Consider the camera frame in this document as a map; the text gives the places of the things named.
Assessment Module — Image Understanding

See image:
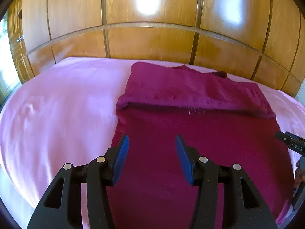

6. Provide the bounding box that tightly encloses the right hand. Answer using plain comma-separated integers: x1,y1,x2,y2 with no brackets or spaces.
294,161,305,189

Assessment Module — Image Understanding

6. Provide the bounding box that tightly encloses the dark red sweater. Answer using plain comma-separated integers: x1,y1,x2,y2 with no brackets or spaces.
108,62,294,228

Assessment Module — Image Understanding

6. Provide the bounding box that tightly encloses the wooden door with handle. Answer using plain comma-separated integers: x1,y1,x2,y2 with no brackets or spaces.
7,0,34,84

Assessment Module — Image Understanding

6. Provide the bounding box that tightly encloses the wooden wardrobe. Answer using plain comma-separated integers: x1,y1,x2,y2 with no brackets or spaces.
22,0,304,96

